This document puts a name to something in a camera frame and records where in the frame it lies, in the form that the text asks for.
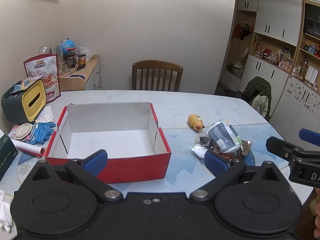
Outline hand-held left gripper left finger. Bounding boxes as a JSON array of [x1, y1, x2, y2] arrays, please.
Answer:
[[31, 149, 124, 204]]

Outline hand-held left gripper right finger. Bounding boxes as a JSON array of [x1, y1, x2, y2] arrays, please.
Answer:
[[189, 150, 288, 204]]

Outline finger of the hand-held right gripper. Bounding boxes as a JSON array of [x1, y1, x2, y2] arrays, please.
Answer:
[[266, 137, 304, 162], [299, 128, 320, 146]]

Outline clear bag of dark bits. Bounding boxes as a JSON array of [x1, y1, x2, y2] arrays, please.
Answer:
[[190, 135, 213, 158]]

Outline blue patterned packet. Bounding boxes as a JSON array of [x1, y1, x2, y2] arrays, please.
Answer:
[[207, 120, 242, 153]]

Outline gold foil packet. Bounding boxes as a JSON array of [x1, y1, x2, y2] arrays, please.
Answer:
[[239, 140, 253, 159]]

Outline white cardboard box red rim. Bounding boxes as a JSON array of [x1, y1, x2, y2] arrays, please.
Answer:
[[44, 102, 172, 184]]

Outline yellow squishy animal toy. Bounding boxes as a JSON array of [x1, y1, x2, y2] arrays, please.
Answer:
[[187, 114, 205, 132]]

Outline person's right hand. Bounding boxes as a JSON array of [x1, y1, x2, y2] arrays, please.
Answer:
[[310, 187, 320, 232]]

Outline dark green jacket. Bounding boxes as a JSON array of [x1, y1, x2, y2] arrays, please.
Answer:
[[242, 76, 272, 122]]

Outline blue rubber gloves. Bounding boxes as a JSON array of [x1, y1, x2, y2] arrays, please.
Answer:
[[29, 122, 57, 145]]

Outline white crumpled tissue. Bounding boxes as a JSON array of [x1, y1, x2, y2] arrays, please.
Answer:
[[35, 105, 55, 124]]

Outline rolled white paper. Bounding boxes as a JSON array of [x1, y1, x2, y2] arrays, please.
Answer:
[[11, 139, 46, 157]]

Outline blue printed table mat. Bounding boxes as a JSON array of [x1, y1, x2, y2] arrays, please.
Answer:
[[16, 152, 48, 188]]

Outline round white lid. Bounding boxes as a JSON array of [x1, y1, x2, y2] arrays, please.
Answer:
[[11, 122, 34, 140]]

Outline wooden side cabinet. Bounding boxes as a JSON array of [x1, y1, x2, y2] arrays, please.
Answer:
[[59, 54, 101, 92]]

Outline metal pot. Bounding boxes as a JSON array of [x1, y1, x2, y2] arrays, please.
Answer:
[[226, 64, 244, 75]]

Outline green yellow tissue holder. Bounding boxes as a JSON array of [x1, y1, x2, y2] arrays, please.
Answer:
[[1, 79, 47, 125]]

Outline dark green tissue box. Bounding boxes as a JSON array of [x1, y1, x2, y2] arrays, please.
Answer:
[[0, 129, 18, 182]]

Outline red snack bag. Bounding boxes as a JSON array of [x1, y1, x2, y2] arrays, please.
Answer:
[[23, 54, 62, 103]]

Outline white cloth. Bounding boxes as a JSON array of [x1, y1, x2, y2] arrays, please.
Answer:
[[0, 190, 13, 233]]

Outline brown wooden chair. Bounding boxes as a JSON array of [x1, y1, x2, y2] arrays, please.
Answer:
[[132, 60, 183, 92]]

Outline dark glass jar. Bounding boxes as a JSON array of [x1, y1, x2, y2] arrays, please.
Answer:
[[66, 47, 77, 69]]

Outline small pastel ornaments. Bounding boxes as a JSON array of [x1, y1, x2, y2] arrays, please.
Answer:
[[11, 77, 38, 94]]

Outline clear plastic bag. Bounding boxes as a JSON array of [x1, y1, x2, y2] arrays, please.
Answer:
[[75, 46, 94, 62]]

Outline blue globe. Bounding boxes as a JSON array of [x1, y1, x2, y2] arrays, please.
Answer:
[[61, 38, 76, 54]]

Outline clear plastic container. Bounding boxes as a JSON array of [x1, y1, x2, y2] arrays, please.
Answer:
[[39, 41, 63, 55]]

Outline white wooden wall cabinet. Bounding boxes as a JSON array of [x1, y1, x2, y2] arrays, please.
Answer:
[[216, 0, 320, 140]]

